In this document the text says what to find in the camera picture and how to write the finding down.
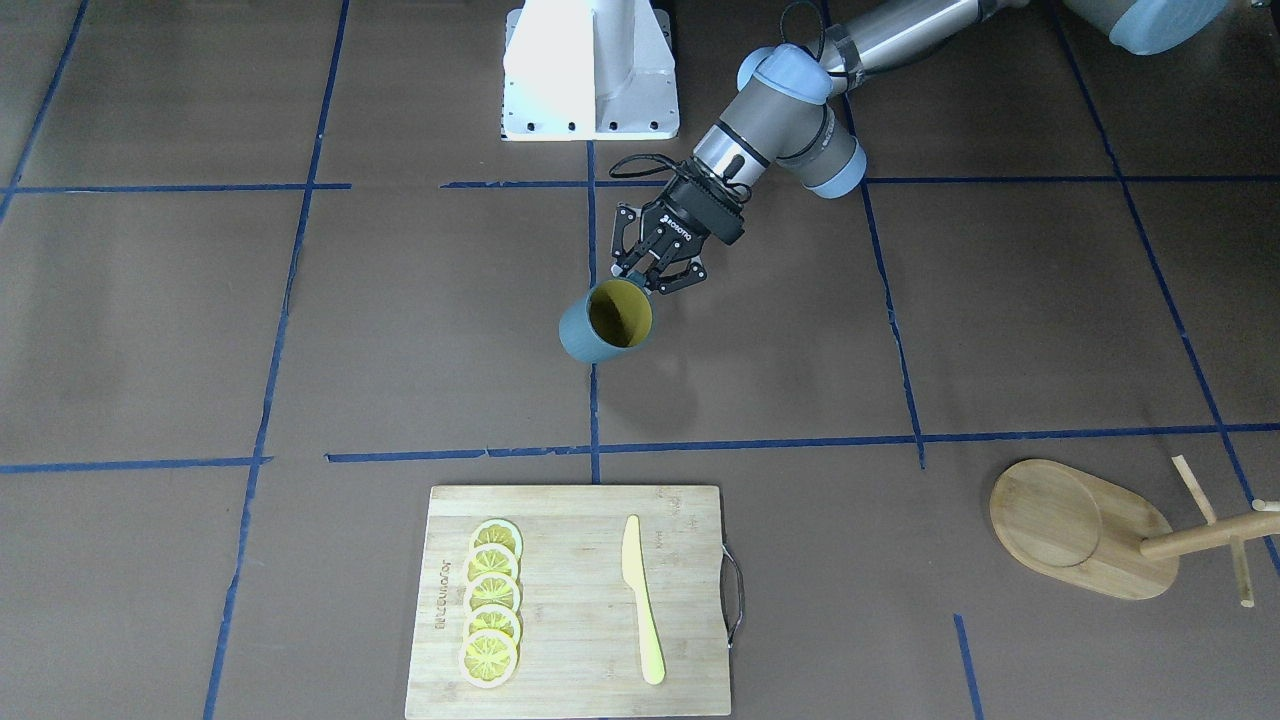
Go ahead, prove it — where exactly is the dark green HOME mug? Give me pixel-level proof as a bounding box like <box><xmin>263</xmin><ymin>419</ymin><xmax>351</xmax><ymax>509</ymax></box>
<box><xmin>558</xmin><ymin>278</ymin><xmax>655</xmax><ymax>364</ymax></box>

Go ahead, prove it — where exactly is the yellow plastic knife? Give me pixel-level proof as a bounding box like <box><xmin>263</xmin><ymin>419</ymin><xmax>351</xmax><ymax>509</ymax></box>
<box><xmin>621</xmin><ymin>514</ymin><xmax>666</xmax><ymax>685</ymax></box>

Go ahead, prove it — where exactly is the bamboo cutting board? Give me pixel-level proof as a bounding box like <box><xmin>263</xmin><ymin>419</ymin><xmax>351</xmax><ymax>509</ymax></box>
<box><xmin>404</xmin><ymin>486</ymin><xmax>732</xmax><ymax>719</ymax></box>

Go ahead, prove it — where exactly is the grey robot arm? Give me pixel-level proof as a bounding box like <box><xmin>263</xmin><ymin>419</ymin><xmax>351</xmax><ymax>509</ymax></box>
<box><xmin>611</xmin><ymin>1</ymin><xmax>1009</xmax><ymax>293</ymax></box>

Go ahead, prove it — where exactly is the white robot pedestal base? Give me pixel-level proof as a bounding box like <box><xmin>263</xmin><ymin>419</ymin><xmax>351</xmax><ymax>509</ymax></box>
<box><xmin>500</xmin><ymin>1</ymin><xmax>681</xmax><ymax>142</ymax></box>

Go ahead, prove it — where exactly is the wooden cup storage rack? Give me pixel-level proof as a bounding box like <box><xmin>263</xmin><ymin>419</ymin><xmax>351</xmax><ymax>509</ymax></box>
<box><xmin>988</xmin><ymin>456</ymin><xmax>1279</xmax><ymax>609</ymax></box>

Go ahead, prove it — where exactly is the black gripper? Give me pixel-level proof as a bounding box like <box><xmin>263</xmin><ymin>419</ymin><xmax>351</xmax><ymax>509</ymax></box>
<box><xmin>611</xmin><ymin>176</ymin><xmax>744</xmax><ymax>296</ymax></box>

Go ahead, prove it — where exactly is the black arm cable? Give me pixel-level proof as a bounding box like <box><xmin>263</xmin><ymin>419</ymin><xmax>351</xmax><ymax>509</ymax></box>
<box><xmin>608</xmin><ymin>0</ymin><xmax>851</xmax><ymax>201</ymax></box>

